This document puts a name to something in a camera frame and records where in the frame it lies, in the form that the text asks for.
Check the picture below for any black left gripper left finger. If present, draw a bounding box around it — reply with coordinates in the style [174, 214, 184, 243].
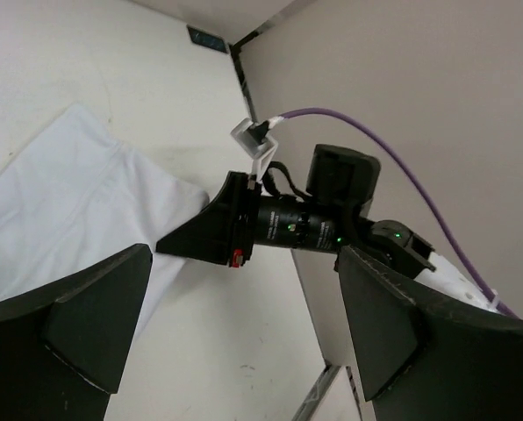
[0, 244, 152, 420]

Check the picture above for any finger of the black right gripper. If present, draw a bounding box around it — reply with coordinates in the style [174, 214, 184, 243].
[155, 171, 255, 268]

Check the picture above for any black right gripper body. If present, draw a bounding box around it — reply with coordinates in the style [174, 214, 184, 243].
[249, 195, 345, 253]

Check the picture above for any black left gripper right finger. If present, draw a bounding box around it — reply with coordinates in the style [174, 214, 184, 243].
[337, 246, 523, 420]

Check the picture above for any white fabric skirt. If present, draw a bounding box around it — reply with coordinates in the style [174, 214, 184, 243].
[0, 103, 210, 341]

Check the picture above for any blue right corner label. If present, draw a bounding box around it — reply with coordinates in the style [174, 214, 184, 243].
[186, 25, 229, 54]

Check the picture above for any aluminium right side frame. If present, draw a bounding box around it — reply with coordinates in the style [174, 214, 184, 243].
[228, 13, 286, 120]

